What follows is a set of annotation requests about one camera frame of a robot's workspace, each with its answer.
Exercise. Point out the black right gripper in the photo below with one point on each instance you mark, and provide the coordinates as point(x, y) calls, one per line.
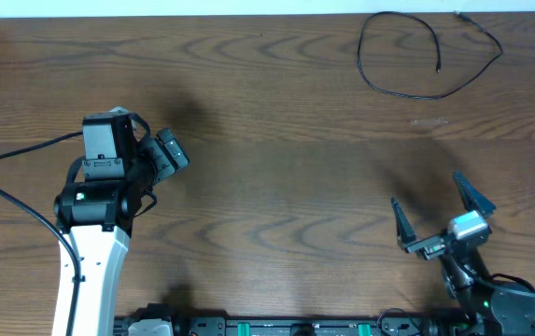
point(433, 244)

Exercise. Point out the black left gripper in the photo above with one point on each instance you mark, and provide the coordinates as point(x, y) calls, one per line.
point(169, 152)

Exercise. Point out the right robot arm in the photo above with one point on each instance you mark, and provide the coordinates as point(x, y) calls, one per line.
point(489, 304)

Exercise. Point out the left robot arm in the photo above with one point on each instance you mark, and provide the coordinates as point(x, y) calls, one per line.
point(95, 213)

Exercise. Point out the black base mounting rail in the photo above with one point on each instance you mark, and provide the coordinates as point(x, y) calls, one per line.
point(162, 319)

